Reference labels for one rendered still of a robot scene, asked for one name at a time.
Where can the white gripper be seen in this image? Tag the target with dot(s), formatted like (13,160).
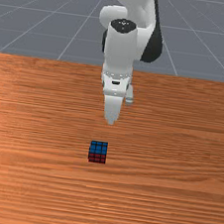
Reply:
(114,97)

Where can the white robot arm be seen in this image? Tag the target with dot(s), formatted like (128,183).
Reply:
(121,45)

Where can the many-coloured puzzle cube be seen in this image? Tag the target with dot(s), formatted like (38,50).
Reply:
(97,151)

